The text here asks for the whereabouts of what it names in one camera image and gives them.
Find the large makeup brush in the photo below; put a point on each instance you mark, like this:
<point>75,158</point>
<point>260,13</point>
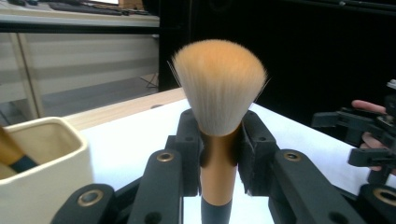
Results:
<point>219,93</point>

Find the black curtain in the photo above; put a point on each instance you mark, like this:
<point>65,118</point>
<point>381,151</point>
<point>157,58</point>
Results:
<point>311,46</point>

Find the small makeup brush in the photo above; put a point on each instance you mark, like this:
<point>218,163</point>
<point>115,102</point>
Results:
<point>9,149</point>

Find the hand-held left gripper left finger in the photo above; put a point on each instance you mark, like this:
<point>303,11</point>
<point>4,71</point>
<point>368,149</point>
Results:
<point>190,149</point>

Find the black metal crossbar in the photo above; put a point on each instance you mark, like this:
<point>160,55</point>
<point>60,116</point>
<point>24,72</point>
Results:
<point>77,28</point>

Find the cream square cup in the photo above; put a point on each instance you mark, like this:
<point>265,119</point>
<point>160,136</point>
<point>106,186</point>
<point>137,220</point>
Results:
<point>46,193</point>

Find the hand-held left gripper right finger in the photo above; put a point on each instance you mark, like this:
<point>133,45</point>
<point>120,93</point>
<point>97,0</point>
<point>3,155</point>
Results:
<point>257,149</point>

